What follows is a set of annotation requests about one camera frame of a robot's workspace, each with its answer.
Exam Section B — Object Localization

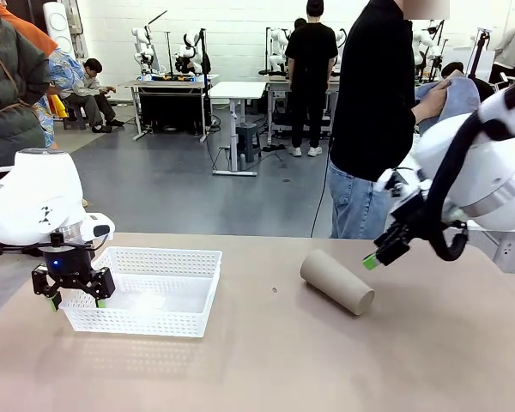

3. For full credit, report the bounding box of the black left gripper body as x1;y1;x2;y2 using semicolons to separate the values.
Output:
38;242;96;287

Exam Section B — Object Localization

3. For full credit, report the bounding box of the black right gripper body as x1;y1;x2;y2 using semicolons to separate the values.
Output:
388;191;433;242

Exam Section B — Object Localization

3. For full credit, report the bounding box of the white perforated plastic basket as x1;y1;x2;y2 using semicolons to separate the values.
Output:
58;246;223;340

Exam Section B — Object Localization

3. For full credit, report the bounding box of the beige paper cup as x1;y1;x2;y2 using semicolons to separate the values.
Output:
300;249;375;318

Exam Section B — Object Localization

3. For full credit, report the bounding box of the blue-grey cloth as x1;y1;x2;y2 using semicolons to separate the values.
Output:
414;70;482;125

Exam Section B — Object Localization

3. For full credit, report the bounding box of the person's right hand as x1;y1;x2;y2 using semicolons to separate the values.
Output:
413;80;452;126

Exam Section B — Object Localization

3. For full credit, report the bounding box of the white paper label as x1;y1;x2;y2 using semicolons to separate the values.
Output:
130;294;167;312

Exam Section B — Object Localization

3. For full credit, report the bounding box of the white side table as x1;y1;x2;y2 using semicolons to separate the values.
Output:
465;221;515;275

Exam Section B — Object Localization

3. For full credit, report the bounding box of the person in black sweater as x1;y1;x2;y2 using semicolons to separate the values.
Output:
328;0;451;240

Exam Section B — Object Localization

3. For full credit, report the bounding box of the yellow fabric item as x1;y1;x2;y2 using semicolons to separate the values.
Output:
51;94;68;119

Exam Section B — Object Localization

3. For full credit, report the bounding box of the figure in green puffer jacket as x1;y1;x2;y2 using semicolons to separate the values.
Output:
0;0;52;181

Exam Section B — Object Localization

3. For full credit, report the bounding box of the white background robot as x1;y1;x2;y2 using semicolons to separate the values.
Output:
173;27;211;76
265;27;293;78
411;19;445;82
334;27;348;70
130;25;164;81

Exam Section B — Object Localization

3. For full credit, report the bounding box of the seated person in grey jacket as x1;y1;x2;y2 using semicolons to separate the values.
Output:
62;58;125;134

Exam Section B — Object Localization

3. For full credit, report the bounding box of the black stand with white top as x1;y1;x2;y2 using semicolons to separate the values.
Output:
465;27;494;81

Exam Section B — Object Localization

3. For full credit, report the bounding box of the standing person in black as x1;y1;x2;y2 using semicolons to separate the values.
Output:
284;0;339;158

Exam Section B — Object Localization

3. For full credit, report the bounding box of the grey step stool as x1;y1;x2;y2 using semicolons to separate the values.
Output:
234;122;261;163

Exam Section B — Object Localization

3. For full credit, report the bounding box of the grey work desk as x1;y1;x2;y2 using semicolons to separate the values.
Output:
265;76;342;145
119;75;220;143

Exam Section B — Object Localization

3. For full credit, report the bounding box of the person in grey top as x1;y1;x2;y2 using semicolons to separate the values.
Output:
488;13;515;87

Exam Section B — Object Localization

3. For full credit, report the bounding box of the mannequin in orange blue clothes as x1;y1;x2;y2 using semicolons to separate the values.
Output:
0;0;85;151

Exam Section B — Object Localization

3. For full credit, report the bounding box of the white height-adjustable desk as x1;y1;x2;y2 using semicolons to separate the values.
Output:
208;80;270;177

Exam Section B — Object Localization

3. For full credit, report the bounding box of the white standing air conditioner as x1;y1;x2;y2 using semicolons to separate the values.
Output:
42;2;76;59

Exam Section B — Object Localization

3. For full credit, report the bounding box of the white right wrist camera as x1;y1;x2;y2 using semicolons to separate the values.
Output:
376;167;430;198

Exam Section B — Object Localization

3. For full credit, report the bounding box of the black braided cable hose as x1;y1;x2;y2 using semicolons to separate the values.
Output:
424;102;490;263

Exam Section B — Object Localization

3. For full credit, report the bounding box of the black floor cable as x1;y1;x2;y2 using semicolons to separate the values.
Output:
311;158;330;238

